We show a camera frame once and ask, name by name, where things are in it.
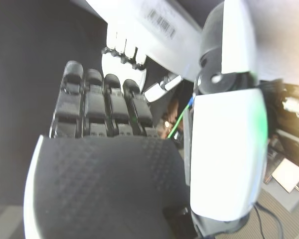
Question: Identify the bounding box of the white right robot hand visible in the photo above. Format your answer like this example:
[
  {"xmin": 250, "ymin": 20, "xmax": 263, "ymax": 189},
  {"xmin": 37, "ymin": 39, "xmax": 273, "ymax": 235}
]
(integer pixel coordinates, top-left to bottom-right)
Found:
[{"xmin": 23, "ymin": 0, "xmax": 270, "ymax": 239}]

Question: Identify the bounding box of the person in black clothes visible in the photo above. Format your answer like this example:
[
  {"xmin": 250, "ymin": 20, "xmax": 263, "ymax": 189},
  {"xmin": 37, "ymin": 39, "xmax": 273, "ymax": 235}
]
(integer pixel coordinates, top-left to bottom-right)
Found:
[{"xmin": 161, "ymin": 98, "xmax": 185, "ymax": 140}]

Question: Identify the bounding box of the white spare robot hand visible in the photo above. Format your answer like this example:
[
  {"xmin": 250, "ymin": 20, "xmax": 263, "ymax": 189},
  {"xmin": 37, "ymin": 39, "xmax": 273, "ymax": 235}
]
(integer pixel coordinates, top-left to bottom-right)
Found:
[{"xmin": 283, "ymin": 96, "xmax": 299, "ymax": 118}]

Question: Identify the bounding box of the white flat box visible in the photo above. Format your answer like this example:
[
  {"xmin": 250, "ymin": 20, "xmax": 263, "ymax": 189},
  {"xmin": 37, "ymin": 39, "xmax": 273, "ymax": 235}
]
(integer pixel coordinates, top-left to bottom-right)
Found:
[{"xmin": 271, "ymin": 158, "xmax": 299, "ymax": 194}]

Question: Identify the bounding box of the thin green wire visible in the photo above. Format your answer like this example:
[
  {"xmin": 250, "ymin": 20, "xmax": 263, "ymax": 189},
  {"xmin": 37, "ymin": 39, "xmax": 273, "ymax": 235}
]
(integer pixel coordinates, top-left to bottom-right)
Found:
[{"xmin": 166, "ymin": 101, "xmax": 192, "ymax": 139}]

